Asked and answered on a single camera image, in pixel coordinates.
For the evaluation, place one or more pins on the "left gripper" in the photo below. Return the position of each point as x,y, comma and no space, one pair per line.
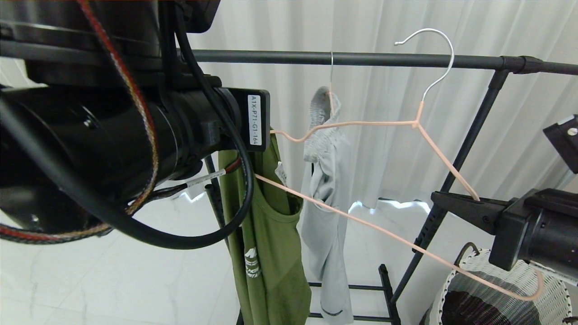
203,126

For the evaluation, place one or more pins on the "pink clothes hanger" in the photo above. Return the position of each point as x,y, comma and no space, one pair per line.
370,123
332,101

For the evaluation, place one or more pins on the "black clothes rack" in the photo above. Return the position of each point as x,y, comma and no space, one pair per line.
384,58

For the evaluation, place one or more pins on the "pale grey trousers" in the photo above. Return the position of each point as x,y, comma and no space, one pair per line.
325,234

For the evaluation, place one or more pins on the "white curtain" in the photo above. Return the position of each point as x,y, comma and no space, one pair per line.
361,22

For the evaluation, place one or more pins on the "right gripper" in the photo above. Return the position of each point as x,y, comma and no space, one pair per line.
542,234

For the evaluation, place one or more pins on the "green garment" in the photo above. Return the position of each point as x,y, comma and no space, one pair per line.
271,253

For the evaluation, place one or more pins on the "white laundry basket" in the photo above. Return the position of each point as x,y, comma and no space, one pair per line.
557,302

